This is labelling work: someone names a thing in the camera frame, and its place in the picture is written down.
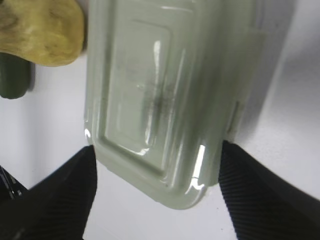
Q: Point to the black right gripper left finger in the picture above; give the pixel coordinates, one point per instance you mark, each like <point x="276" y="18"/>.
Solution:
<point x="57" y="208"/>

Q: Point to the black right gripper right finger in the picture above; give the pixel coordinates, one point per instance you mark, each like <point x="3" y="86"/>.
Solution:
<point x="262" y="205"/>

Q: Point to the green lidded glass container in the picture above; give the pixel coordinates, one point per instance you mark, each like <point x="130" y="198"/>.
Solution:
<point x="163" y="86"/>

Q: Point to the yellow pear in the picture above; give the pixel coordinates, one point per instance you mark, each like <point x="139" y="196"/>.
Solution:
<point x="46" y="32"/>

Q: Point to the green cucumber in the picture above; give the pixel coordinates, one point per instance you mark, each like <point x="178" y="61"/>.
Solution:
<point x="15" y="76"/>

